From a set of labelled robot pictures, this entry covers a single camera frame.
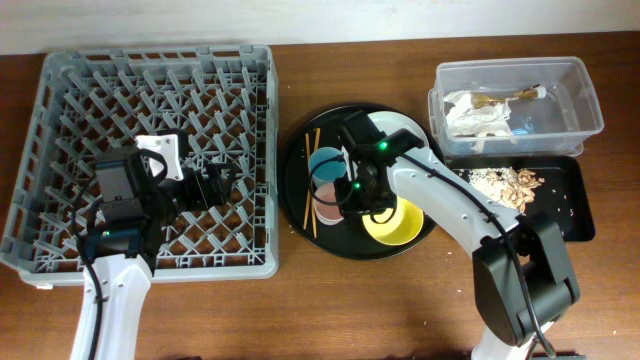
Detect yellow bowl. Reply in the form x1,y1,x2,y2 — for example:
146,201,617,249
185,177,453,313
362,197,425,246

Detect pink plastic cup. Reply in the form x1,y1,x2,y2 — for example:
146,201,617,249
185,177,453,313
313,183,344,226

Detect gold snack wrapper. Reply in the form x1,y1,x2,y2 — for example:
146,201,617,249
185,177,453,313
471,84,547,109

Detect food scraps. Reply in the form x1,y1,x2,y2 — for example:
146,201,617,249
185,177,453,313
469,167,546,214

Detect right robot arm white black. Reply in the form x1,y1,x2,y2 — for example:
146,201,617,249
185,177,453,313
335,111,580,359

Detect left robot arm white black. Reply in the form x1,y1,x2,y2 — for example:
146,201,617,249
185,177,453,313
71,129,239,359

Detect grey plastic dishwasher rack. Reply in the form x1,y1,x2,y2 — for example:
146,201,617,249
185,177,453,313
1,45,279,288

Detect clear plastic waste bin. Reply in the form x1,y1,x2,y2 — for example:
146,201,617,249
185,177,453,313
428,57,604,157

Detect blue plastic cup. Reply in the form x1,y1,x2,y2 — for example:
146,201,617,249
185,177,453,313
309,147,347,187

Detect round black tray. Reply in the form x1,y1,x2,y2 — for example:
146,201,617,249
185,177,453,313
277,103,436,260

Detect grey round plate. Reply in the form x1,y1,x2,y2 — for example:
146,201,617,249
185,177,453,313
368,111,429,146

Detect right wooden chopstick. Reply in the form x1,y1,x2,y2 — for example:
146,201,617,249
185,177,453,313
305,128,321,239

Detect wooden chopstick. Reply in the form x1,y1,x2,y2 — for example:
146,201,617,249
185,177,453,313
305,128,321,239
303,133,311,230

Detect left wooden chopstick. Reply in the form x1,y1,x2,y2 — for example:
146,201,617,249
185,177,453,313
303,133,311,230

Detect crumpled white paper napkin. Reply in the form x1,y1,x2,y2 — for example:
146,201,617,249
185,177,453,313
443,90,517,153

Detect blue plastic scrap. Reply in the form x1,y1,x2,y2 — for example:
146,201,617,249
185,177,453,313
511,116,535,136

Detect black rectangular tray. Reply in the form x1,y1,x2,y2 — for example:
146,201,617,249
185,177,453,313
448,156,595,242

